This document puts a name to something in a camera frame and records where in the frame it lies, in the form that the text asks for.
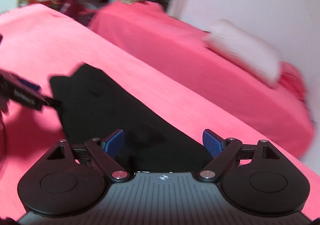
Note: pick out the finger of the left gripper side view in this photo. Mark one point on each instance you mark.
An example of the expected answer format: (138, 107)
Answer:
(29, 95)

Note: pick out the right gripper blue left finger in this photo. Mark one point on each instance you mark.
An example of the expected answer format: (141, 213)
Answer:
(104, 153)

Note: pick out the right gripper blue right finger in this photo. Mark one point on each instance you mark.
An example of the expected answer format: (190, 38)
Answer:
(224, 153)

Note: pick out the black pants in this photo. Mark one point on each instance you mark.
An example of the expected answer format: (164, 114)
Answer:
(94, 105)

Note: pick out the near pink bed cover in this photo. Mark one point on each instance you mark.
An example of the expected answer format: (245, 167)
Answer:
(57, 182)

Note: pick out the folded red blanket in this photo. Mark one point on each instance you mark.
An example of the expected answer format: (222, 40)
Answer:
(292, 80)

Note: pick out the white pillow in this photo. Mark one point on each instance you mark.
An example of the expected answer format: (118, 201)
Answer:
(253, 54)

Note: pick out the far pink bed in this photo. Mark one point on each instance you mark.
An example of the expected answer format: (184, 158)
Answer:
(177, 50)

